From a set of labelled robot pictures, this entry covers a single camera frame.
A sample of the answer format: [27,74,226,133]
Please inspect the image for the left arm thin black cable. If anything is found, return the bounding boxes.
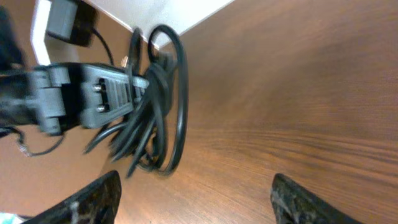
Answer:
[0,126,65,157]

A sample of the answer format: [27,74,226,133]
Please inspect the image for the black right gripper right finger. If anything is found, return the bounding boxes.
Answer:
[270,173,360,224]

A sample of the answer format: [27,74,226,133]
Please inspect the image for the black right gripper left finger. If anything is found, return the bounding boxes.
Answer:
[24,170,122,224]

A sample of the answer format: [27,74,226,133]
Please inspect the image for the black usb cables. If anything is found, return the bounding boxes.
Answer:
[83,24,190,179]

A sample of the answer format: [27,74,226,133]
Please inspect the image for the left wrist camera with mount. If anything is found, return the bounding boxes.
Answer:
[30,0,98,65]

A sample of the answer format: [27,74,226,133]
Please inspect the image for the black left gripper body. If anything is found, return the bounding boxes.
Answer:
[1,63,81,136]

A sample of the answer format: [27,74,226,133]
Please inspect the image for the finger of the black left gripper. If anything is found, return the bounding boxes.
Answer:
[80,63,149,129]

